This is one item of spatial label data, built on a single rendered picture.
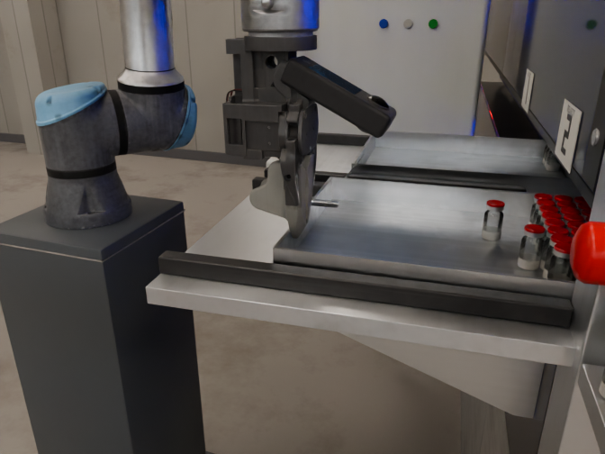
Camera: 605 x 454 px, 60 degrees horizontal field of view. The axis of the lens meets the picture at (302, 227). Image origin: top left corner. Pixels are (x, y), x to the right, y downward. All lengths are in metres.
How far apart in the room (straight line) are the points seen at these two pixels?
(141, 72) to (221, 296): 0.54
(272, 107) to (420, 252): 0.24
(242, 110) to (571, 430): 0.41
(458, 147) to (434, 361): 0.57
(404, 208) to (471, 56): 0.74
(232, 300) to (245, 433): 1.16
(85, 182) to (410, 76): 0.84
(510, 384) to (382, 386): 1.22
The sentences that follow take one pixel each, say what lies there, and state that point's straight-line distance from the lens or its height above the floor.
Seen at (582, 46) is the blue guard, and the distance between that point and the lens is 0.62.
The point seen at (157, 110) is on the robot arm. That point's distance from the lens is 0.97.
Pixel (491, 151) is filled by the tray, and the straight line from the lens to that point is 1.09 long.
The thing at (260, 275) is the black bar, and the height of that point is 0.89.
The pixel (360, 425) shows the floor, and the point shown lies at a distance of 1.68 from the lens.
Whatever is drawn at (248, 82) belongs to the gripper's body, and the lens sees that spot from 0.54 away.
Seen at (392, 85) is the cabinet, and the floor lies 0.96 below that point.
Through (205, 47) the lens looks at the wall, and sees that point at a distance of 4.27.
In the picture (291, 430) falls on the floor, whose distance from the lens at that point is 1.66.
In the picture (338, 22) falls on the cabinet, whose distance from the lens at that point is 1.44.
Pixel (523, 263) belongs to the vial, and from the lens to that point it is 0.61.
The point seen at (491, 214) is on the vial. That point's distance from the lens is 0.66.
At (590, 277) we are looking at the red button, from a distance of 0.37.
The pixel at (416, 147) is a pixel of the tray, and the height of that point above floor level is 0.89.
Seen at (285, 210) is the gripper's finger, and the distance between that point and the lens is 0.56.
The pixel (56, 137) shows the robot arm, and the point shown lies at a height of 0.95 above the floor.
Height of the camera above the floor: 1.14
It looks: 22 degrees down
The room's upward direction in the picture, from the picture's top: straight up
